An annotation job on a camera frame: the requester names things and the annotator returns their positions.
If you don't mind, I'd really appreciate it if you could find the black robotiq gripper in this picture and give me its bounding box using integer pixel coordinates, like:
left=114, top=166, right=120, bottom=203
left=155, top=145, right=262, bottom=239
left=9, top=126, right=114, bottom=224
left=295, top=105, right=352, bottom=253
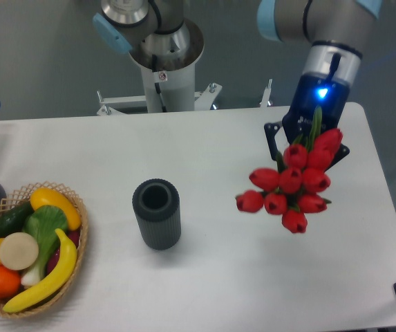
left=263, top=74, right=350, bottom=171

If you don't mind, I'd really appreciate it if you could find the red tulip bouquet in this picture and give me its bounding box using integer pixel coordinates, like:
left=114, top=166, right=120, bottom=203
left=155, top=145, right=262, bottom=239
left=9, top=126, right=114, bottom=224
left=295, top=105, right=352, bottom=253
left=236, top=107, right=343, bottom=234

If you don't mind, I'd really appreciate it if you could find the dark grey ribbed vase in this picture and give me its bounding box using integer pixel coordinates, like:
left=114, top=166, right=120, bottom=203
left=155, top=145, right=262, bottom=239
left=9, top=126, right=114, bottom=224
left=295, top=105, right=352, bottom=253
left=132, top=178, right=181, bottom=250

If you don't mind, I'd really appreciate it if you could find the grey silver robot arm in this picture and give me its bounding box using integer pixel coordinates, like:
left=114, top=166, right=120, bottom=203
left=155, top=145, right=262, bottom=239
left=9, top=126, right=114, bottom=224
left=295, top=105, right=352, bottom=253
left=93, top=1, right=381, bottom=164

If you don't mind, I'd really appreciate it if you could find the dark red vegetable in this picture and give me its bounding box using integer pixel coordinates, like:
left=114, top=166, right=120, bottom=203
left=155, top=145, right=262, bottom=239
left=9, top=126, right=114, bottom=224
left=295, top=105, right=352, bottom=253
left=46, top=229, right=80, bottom=275

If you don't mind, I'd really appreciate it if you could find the yellow squash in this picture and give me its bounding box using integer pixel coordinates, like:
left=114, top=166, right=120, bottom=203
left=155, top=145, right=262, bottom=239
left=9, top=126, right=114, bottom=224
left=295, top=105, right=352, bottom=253
left=30, top=187, right=82, bottom=231

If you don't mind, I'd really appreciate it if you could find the green bok choy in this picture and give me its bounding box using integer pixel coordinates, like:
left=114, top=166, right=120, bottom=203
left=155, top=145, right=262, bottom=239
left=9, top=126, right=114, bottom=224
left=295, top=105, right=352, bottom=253
left=21, top=205, right=68, bottom=288

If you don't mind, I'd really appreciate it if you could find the green cucumber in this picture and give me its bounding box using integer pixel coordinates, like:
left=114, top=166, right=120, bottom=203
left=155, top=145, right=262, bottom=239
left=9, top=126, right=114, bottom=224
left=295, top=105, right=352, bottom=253
left=0, top=201, right=34, bottom=238

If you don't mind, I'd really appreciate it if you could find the beige round disc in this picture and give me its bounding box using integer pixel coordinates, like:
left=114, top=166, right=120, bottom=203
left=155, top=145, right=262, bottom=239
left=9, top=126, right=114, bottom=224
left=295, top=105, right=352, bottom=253
left=0, top=232, right=39, bottom=270

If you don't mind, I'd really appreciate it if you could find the yellow banana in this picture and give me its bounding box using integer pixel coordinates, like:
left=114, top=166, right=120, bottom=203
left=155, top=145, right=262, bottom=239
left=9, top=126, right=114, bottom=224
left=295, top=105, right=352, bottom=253
left=2, top=228, right=77, bottom=313

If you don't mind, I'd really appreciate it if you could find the orange fruit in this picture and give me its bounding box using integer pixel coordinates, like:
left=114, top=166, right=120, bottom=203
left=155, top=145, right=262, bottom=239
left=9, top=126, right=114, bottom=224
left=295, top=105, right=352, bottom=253
left=0, top=266, right=21, bottom=299

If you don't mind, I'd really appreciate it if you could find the woven wicker basket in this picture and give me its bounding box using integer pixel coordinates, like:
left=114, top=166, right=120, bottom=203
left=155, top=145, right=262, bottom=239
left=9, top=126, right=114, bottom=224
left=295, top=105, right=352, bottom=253
left=0, top=181, right=88, bottom=319

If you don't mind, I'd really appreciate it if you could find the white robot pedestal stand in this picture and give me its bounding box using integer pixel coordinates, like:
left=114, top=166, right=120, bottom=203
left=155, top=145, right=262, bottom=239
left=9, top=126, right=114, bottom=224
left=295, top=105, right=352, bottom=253
left=93, top=14, right=223, bottom=113

